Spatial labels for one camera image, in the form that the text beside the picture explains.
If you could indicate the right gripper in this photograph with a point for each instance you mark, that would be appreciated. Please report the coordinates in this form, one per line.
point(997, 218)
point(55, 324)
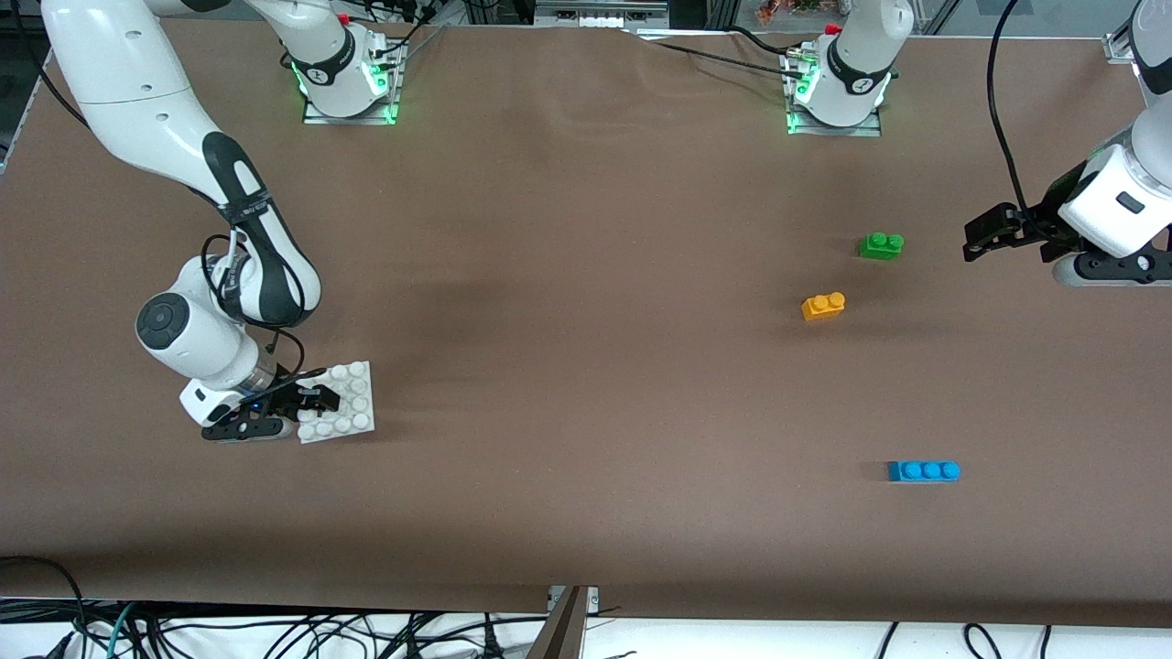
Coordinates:
point(283, 394)

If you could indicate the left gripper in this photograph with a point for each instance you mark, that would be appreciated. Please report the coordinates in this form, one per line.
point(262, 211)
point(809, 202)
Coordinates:
point(1036, 228)

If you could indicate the white studded base plate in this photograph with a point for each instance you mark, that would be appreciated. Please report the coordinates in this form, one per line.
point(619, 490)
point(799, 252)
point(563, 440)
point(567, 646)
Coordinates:
point(355, 407)

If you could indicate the yellow two-stud block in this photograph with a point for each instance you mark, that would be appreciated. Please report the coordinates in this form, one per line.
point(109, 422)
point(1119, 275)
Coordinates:
point(822, 308)

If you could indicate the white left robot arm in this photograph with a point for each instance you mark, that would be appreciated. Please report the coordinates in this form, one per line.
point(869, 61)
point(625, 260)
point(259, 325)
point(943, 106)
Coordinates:
point(856, 64)

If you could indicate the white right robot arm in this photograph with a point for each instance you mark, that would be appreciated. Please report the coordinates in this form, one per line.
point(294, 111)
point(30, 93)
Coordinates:
point(137, 91)

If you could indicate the green two-stud block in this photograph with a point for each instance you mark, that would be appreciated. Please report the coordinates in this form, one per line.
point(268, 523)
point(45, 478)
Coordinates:
point(881, 247)

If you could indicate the blue three-stud block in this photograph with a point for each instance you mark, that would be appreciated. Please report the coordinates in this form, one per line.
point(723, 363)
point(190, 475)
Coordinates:
point(923, 471)

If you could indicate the brown table cover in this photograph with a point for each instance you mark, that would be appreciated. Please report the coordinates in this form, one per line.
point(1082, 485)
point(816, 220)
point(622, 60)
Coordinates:
point(458, 503)

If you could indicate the orange cluttered object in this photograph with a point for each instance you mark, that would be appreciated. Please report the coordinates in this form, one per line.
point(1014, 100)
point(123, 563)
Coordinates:
point(787, 9)

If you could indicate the aluminium profile bar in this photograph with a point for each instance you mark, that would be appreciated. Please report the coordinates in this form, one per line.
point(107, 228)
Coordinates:
point(560, 636)

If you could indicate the grey metal device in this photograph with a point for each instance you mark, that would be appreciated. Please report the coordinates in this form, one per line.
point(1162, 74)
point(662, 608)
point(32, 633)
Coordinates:
point(600, 14)

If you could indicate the aluminium corner bracket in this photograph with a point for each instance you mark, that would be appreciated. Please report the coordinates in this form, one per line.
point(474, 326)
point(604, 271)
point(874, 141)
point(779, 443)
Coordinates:
point(1119, 48)

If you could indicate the metal edge bracket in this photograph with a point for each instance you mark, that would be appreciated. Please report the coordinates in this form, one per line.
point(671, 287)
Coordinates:
point(555, 597)

